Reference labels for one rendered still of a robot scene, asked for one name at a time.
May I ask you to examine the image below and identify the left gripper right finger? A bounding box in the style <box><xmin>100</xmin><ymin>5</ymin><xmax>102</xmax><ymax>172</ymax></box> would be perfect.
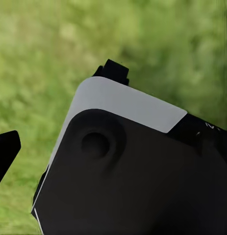
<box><xmin>215</xmin><ymin>130</ymin><xmax>227</xmax><ymax>164</ymax></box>

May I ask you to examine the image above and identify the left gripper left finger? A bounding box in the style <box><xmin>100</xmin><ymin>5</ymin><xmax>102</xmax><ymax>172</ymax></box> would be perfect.
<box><xmin>0</xmin><ymin>130</ymin><xmax>21</xmax><ymax>182</ymax></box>

